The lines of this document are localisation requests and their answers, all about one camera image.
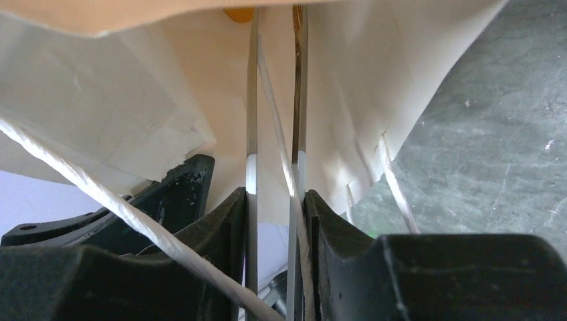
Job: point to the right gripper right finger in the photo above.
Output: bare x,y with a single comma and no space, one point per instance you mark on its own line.
431,276

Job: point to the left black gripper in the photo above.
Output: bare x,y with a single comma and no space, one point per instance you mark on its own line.
175,202

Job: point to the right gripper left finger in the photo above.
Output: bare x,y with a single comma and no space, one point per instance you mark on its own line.
84,282

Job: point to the brown paper bag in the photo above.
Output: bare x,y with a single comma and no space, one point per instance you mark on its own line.
127,90

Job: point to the round orange fake bun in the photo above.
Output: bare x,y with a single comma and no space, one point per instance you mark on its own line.
240,15

